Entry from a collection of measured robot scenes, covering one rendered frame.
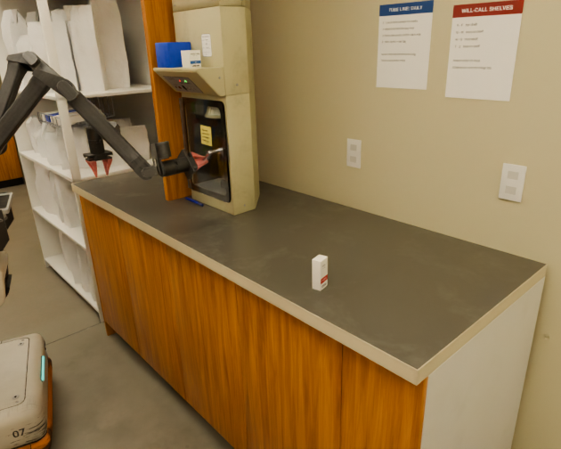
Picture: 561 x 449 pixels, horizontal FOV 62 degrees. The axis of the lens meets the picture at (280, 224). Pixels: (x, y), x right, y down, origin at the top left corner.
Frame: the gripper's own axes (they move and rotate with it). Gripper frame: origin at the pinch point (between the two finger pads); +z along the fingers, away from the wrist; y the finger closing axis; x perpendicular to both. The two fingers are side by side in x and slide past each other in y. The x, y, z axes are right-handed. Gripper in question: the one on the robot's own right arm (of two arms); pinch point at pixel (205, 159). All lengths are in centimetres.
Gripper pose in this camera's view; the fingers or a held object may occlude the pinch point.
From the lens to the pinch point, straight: 186.9
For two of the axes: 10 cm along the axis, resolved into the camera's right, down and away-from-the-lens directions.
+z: 7.4, -2.6, 6.2
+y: -4.6, -8.7, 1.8
